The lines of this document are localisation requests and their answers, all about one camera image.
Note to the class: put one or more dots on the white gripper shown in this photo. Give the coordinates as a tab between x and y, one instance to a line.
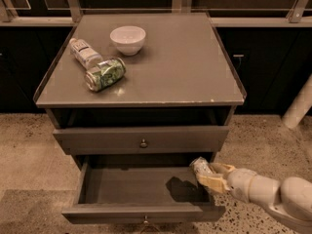
239	181

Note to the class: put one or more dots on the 7up soda can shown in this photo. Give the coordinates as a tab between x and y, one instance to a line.
201	169

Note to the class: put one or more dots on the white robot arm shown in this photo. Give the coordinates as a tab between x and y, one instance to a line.
288	201

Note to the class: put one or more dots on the grey top drawer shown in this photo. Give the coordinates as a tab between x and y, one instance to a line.
180	139

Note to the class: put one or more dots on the round metal drawer knob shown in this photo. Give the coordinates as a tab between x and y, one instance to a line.
143	143

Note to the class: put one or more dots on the open grey middle drawer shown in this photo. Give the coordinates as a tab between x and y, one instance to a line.
143	188

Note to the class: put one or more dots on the grey drawer cabinet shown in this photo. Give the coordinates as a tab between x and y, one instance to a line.
181	77

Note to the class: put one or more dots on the green soda can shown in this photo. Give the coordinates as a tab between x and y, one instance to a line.
105	74

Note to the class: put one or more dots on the white ceramic bowl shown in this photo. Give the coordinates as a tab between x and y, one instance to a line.
128	40

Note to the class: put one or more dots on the clear plastic water bottle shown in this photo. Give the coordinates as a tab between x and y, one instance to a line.
84	53

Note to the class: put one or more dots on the metal middle drawer handle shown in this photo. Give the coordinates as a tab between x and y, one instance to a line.
147	227

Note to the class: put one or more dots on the white cylindrical post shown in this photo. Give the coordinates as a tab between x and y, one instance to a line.
300	105

